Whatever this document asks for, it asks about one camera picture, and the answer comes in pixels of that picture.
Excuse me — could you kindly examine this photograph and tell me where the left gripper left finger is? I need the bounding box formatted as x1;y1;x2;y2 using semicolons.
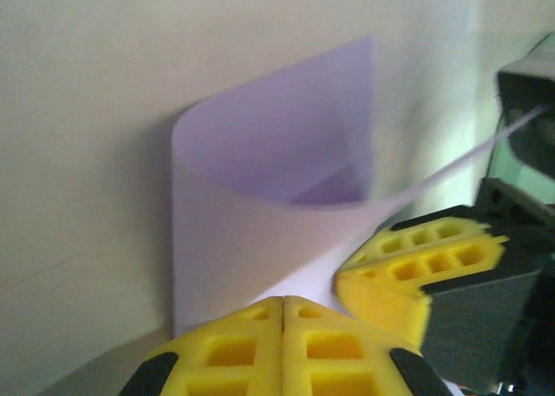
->
120;295;284;396

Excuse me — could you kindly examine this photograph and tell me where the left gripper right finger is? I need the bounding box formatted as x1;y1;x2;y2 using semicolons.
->
282;295;453;396

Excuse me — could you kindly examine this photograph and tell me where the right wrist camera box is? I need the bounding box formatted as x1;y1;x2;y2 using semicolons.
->
495;34;555;179

